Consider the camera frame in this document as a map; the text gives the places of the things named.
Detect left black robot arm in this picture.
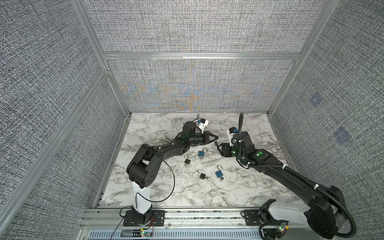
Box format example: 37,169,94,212
126,121,219,216

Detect aluminium front rail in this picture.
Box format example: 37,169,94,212
75,207,261,240

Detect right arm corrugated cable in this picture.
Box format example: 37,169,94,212
237,112,357,239

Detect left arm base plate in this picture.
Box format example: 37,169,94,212
123,210,166,227

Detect lower blue padlock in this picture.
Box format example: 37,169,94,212
215,165,224,181

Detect aluminium frame back bar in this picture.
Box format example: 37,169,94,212
103,52,301,61

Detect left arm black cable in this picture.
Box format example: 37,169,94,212
109,158,176,240

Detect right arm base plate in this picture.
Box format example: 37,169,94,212
241,209,289,227

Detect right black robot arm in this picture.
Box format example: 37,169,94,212
216,128,356,240

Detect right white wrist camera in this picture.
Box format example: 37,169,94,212
227,127,239,147

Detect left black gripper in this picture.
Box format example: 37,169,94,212
188,131,218,146

